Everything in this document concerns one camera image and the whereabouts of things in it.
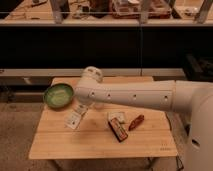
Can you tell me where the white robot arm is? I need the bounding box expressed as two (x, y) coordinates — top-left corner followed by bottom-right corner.
(75, 67), (213, 171)

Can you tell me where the wooden folding table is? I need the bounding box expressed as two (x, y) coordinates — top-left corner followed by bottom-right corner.
(28, 76), (179, 171)

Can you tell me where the small white packet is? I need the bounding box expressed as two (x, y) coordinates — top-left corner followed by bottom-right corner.
(107, 111), (125, 124)

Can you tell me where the green bowl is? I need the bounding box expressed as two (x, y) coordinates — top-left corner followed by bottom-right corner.
(43, 83), (74, 109)

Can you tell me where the brown snack bar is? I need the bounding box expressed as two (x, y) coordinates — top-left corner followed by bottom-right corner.
(128, 115), (144, 131)

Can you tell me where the long shelf bench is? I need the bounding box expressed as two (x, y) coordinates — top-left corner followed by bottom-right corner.
(0, 0), (213, 27)

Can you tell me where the black floor cable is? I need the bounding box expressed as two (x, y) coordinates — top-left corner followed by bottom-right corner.
(175, 156), (188, 171)

